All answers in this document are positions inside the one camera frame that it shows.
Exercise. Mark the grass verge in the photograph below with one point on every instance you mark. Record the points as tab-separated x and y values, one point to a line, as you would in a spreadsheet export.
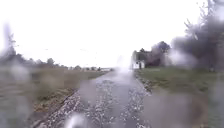
56	81
176	80

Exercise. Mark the white building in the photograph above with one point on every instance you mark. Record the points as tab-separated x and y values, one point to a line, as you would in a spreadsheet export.
138	63

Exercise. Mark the wet grey asphalt path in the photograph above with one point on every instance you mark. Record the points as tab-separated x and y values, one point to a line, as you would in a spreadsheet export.
110	96

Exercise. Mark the row of trees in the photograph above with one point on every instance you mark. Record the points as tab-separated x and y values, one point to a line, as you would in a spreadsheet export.
50	62
200	43

